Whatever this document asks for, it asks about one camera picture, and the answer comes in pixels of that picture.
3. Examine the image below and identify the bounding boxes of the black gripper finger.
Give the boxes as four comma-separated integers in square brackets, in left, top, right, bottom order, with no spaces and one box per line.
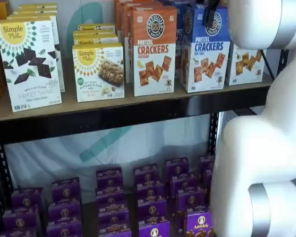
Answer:
[203,0,228,24]

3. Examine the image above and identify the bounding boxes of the blue pretzel crackers box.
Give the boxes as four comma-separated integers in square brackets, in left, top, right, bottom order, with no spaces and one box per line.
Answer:
[176,1,197,86]
[179,2,231,94]

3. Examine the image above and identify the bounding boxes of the gold pretzel crackers box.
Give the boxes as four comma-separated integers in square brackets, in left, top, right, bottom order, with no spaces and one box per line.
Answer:
[225,42,266,86]

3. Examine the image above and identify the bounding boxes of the orange pretzel crackers box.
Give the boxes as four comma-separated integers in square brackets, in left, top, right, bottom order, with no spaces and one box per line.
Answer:
[130,5,178,97]
[113,0,161,38]
[120,1,163,84]

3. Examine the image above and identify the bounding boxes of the Simple Mills almond bar box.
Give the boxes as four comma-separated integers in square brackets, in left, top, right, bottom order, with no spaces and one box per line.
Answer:
[72,42,125,103]
[77,23,116,33]
[73,29,119,47]

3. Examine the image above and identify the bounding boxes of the black metal shelf rack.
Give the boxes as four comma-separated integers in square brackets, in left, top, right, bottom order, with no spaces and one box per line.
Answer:
[0,48,291,218]

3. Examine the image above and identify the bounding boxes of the purple Annie's snack box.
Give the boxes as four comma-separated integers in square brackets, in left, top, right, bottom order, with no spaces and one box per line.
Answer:
[133,163,161,184]
[165,158,190,177]
[46,219,84,237]
[97,203,130,225]
[175,188,210,214]
[137,197,168,221]
[98,222,132,237]
[198,155,216,175]
[135,181,164,201]
[47,199,83,223]
[51,177,81,202]
[95,167,124,190]
[176,209,215,237]
[0,227,38,237]
[169,173,198,196]
[1,205,41,231]
[10,187,43,208]
[95,187,126,207]
[203,169,214,190]
[138,217,171,237]

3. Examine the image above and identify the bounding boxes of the Simple Mills sweet thins box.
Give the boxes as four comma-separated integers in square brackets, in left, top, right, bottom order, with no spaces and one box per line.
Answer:
[6,12,66,93]
[17,2,58,9]
[13,7,59,15]
[0,16,63,113]

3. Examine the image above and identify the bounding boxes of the white backdrop sheet teal logo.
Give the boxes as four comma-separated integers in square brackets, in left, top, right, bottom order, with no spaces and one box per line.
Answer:
[4,0,237,196]

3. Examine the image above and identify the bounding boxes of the purple Annie's boxes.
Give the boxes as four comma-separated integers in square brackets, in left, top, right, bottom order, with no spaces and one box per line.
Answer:
[38,172,188,237]

